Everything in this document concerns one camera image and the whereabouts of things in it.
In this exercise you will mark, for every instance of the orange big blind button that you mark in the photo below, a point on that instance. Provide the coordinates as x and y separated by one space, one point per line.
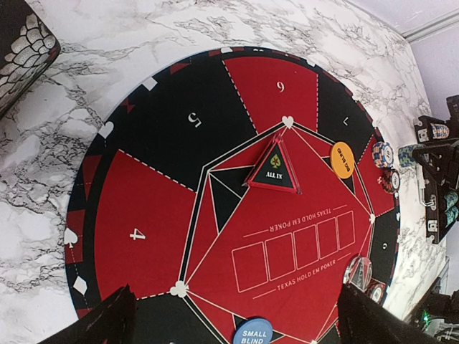
342 160

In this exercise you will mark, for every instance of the blue small blind button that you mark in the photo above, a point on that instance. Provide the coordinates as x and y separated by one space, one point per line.
253 331

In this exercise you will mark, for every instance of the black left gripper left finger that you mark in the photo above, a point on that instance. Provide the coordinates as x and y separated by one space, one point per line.
112 321

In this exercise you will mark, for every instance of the black poker chip case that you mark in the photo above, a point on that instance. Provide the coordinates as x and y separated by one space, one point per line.
437 156

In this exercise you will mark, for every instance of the red brown poker chip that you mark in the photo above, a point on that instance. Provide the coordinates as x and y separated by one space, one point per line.
390 180

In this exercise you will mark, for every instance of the blue white chip stack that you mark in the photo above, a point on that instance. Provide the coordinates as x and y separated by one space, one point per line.
405 156

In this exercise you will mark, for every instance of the black floral box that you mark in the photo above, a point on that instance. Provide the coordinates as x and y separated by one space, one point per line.
28 48

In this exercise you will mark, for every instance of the clear round dealer button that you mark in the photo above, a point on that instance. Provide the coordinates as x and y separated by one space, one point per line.
359 273

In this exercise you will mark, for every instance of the white blue poker chip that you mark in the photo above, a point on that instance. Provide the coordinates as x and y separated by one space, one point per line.
375 291
382 155

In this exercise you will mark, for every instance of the round red black poker mat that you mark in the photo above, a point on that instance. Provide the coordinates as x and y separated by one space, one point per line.
159 204

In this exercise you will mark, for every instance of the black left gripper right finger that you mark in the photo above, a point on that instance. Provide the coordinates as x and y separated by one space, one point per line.
362 320

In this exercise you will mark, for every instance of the triangular all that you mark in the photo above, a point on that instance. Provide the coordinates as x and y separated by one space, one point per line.
274 169

